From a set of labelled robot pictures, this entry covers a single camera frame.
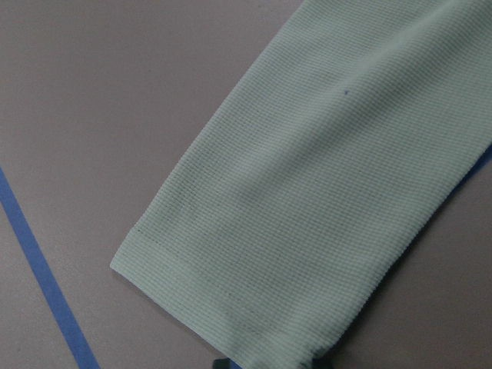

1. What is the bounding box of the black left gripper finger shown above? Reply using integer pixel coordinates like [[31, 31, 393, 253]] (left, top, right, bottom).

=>
[[212, 358, 231, 369]]

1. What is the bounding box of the olive green long-sleeve shirt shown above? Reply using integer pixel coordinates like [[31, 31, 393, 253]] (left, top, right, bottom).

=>
[[110, 1, 491, 368]]

